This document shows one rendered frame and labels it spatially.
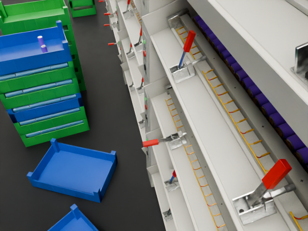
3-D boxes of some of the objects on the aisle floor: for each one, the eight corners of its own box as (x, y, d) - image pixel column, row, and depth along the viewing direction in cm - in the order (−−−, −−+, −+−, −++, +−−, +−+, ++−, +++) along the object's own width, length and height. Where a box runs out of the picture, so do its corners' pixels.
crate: (25, 147, 124) (19, 136, 119) (24, 118, 138) (18, 107, 132) (90, 129, 132) (86, 118, 127) (82, 104, 146) (79, 93, 140)
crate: (32, 186, 110) (25, 175, 104) (57, 149, 124) (52, 137, 118) (100, 203, 105) (97, 193, 99) (118, 162, 119) (116, 151, 113)
